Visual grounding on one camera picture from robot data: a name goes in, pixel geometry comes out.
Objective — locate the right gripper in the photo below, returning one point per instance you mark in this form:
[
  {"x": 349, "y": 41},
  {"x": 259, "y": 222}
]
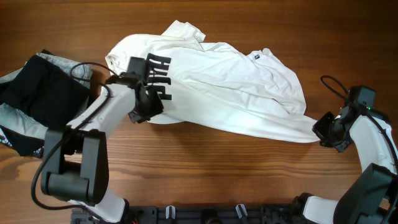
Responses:
[{"x": 320, "y": 129}]

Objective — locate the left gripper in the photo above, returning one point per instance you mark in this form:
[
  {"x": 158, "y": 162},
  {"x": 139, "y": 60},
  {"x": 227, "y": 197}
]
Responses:
[{"x": 157, "y": 106}]

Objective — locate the white t-shirt with black print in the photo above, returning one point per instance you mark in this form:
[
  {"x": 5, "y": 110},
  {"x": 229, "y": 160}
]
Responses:
[{"x": 215, "y": 85}]

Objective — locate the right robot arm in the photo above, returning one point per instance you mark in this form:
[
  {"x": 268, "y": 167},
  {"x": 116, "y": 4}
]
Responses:
[{"x": 373, "y": 196}]

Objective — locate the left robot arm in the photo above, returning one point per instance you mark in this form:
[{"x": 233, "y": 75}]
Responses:
[{"x": 75, "y": 166}]

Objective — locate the black folded garment on top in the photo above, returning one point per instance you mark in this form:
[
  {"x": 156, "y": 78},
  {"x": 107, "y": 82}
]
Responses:
[{"x": 46, "y": 93}]

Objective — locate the black patterned garment at bottom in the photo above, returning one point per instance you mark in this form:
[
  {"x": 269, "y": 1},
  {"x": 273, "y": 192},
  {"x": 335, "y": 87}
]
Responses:
[{"x": 21, "y": 132}]

